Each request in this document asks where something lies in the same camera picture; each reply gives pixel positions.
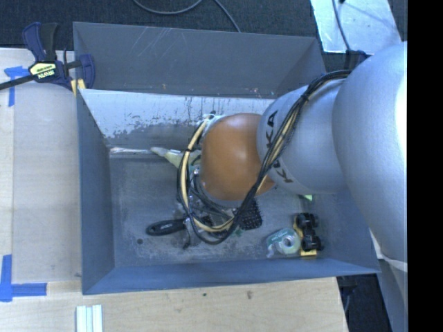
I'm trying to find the yellow toy car black wheels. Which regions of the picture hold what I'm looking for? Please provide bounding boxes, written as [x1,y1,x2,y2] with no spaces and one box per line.
[291,212,325,260]

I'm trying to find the grey metal bin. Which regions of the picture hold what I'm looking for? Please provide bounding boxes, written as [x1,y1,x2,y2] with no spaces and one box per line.
[71,21,382,296]

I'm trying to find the pale wood flat board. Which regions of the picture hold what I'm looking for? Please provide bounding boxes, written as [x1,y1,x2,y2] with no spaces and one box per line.
[12,81,84,285]

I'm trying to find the green tape dispenser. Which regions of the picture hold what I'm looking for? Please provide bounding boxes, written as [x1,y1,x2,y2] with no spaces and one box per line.
[265,227,302,259]

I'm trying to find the pale yellow-green spray bottle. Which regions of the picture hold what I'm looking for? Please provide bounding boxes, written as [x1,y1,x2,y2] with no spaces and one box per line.
[150,145,202,168]

